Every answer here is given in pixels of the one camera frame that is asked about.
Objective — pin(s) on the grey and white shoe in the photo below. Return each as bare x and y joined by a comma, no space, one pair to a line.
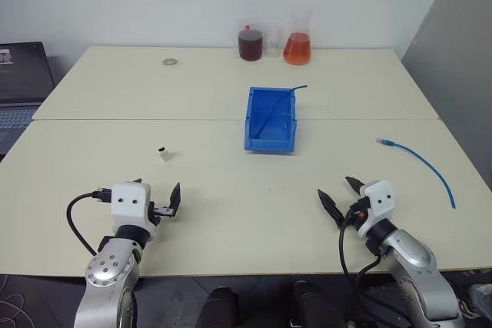
478,297

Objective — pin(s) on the dark rounded shape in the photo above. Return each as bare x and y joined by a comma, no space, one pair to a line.
217,307

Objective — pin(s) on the small white adapter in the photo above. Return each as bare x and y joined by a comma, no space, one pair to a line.
165,155

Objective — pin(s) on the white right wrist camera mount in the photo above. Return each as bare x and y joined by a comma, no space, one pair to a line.
380,205

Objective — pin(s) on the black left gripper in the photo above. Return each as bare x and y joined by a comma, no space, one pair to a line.
157,212

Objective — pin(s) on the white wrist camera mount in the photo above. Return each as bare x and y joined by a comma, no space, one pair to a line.
380,205
128,205

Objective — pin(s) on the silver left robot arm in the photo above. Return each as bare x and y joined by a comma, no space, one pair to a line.
109,266

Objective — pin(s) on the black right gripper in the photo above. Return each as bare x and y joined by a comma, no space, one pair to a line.
357,213

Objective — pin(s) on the blue plastic storage bin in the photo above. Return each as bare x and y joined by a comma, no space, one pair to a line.
271,128

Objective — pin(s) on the beaker with dark red liquid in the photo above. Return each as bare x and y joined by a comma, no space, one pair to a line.
251,45

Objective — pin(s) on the clear glass beaker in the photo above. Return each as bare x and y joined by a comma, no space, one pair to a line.
273,49

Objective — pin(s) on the grey partition panel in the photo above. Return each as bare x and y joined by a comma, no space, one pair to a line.
453,55

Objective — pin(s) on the flask of orange liquid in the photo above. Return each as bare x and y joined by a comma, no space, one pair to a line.
297,51

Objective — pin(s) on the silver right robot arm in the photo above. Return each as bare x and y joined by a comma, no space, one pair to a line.
415,266

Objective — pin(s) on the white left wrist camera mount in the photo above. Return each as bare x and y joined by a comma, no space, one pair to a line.
128,205

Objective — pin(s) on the dark grey laptop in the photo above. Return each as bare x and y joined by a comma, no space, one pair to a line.
21,74

